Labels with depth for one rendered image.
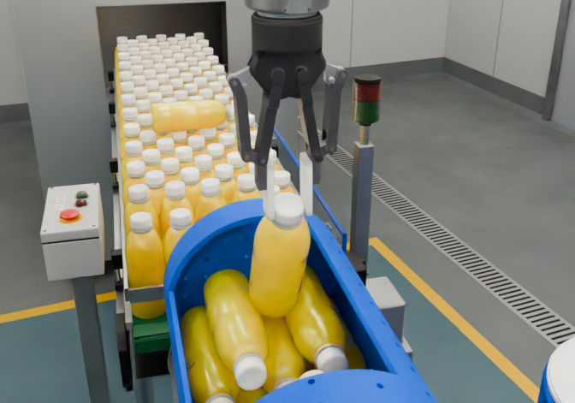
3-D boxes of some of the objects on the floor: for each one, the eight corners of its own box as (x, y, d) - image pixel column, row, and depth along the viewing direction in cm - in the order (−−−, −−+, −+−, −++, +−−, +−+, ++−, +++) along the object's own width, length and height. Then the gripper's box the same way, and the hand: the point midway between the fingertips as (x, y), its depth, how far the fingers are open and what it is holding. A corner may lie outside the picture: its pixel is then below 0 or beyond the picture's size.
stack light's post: (342, 490, 203) (358, 147, 157) (338, 480, 207) (352, 141, 161) (355, 488, 204) (375, 145, 158) (351, 477, 208) (369, 139, 161)
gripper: (211, 21, 66) (222, 236, 76) (375, 13, 70) (364, 219, 80) (202, 8, 73) (212, 206, 83) (352, 1, 76) (345, 192, 86)
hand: (287, 187), depth 80 cm, fingers closed on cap, 4 cm apart
